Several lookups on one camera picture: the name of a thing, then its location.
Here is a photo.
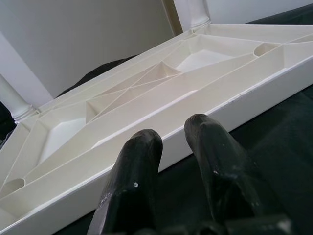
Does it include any white plastic table leg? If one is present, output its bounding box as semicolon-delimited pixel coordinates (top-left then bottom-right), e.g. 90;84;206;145
188;0;211;29
0;73;35;124

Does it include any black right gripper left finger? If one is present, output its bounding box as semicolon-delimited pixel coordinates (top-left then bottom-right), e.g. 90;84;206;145
90;129;163;235

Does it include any white plastic table top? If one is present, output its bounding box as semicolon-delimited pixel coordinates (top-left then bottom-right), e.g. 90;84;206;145
0;21;313;235

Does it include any black table cloth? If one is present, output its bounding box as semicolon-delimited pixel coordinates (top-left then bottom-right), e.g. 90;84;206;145
0;7;313;235

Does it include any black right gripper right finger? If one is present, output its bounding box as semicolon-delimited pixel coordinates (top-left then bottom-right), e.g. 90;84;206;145
184;113;269;224

